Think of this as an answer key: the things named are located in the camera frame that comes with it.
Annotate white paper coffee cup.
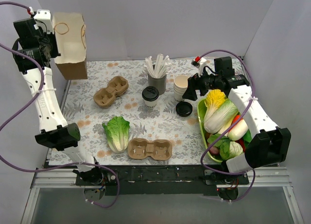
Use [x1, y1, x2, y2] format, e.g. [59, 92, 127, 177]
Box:
[144, 100, 157, 108]

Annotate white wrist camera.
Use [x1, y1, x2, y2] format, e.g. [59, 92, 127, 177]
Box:
[191, 56, 207, 77]
[34, 9, 54, 34]

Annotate floral table mat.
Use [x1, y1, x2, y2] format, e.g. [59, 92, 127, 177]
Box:
[63, 59, 213, 165]

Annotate green vegetable tray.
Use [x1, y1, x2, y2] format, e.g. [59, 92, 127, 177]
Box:
[196, 97, 243, 163]

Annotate brown pulp cup carrier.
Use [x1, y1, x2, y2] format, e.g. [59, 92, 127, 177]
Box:
[127, 138, 173, 161]
[93, 76, 129, 108]

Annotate yellow napa cabbage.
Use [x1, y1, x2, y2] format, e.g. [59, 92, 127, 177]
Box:
[205, 89, 226, 120]

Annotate small white green cabbage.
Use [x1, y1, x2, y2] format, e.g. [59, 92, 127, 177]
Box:
[226, 141, 243, 160]

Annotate stack of paper cups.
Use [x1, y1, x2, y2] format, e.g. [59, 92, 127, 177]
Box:
[173, 75, 189, 102]

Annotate green leafy vegetable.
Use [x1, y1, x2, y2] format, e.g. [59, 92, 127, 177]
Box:
[207, 134, 231, 160]

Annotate red chili pepper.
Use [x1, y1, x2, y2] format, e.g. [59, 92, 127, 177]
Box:
[237, 139, 245, 151]

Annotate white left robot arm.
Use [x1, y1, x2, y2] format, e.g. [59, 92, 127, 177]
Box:
[12, 17, 104, 185]

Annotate grey straw holder cup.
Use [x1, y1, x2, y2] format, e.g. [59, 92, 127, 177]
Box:
[147, 74, 167, 95]

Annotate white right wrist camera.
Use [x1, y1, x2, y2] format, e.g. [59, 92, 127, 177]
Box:
[191, 56, 207, 77]

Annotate purple red onion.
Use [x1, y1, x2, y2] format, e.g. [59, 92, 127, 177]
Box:
[209, 146, 220, 155]

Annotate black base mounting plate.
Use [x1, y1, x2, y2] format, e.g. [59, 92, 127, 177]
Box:
[75, 164, 250, 197]

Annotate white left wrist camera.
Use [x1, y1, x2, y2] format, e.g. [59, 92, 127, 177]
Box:
[34, 9, 54, 34]

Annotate black spare cup lid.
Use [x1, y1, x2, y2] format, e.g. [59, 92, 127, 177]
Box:
[175, 101, 193, 117]

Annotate orange carrot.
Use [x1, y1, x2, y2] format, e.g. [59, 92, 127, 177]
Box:
[231, 115, 240, 126]

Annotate black coffee cup lid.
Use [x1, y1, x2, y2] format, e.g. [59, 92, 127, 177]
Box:
[142, 86, 159, 102]

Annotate white wrapped straw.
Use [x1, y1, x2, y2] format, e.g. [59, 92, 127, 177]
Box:
[155, 54, 163, 78]
[145, 57, 156, 78]
[158, 55, 170, 78]

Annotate aluminium frame rail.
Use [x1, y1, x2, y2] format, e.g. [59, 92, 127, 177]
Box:
[22, 167, 304, 224]

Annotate green white napa cabbage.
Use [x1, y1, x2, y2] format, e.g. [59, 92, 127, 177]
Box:
[204, 99, 239, 134]

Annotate brown paper bag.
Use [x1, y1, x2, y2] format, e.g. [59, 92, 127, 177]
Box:
[52, 12, 87, 80]

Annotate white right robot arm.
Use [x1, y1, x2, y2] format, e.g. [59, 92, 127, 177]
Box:
[183, 56, 291, 184]

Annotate white radish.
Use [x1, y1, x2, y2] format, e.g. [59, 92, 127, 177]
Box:
[228, 119, 248, 141]

